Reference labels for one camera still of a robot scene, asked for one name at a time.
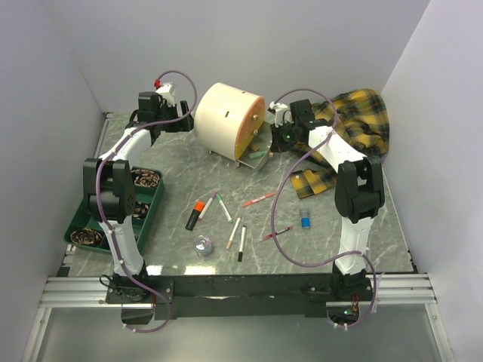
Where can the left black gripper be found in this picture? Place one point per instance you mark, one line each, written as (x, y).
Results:
(183, 125)

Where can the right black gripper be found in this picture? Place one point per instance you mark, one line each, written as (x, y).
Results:
(277, 144)

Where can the round drawer organizer box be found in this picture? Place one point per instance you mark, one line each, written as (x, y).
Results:
(228, 120)

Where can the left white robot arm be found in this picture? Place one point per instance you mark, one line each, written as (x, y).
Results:
(107, 182)

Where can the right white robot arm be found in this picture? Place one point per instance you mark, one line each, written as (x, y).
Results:
(359, 189)

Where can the orange red pen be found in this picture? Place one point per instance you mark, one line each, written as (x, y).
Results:
(256, 200)

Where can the blue glue stick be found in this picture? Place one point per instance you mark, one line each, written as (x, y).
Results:
(305, 218)

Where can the yellow plaid cloth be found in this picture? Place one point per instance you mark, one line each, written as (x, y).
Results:
(363, 123)

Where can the green cap marker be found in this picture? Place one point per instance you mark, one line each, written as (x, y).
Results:
(223, 207)

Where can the purple cap marker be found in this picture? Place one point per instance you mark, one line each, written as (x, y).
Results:
(207, 205)

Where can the dark red pen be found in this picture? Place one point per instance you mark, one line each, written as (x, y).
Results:
(272, 235)

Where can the black cap marker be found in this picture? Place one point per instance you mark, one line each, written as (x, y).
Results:
(241, 248)

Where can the pink cap marker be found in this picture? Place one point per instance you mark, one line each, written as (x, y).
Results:
(233, 232)

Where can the orange black highlighter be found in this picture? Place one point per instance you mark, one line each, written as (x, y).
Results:
(194, 216)

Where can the clear tape roll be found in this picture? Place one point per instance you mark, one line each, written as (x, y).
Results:
(203, 246)

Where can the green compartment tray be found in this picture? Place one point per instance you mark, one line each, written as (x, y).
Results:
(141, 227)

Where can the black base beam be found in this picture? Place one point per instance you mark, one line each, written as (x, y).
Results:
(197, 296)

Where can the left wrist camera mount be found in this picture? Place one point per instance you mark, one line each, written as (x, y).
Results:
(166, 89)

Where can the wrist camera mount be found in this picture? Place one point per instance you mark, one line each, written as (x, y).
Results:
(166, 89)
(281, 112)

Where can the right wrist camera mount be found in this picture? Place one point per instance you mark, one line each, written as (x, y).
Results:
(281, 112)

